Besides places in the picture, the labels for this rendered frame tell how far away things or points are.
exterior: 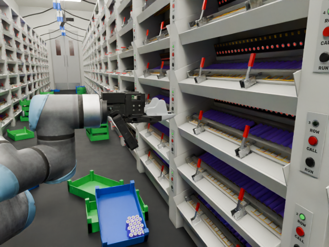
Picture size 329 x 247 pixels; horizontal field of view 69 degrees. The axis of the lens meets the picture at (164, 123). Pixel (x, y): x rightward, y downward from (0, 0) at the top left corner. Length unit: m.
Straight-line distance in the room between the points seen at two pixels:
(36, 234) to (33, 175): 0.83
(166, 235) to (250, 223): 0.56
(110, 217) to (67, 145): 0.69
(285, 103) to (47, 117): 0.54
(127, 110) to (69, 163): 0.20
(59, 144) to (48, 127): 0.05
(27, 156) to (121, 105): 0.25
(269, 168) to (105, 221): 0.85
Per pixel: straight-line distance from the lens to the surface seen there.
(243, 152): 0.73
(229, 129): 0.85
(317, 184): 0.56
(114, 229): 1.25
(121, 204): 1.33
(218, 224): 1.04
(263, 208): 0.80
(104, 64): 3.79
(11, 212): 0.92
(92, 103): 0.63
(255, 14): 0.68
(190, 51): 1.08
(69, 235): 1.34
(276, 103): 0.61
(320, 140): 0.53
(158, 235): 1.26
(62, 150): 0.65
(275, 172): 0.65
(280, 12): 0.63
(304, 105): 0.55
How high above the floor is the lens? 0.77
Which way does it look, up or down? 13 degrees down
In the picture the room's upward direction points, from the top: straight up
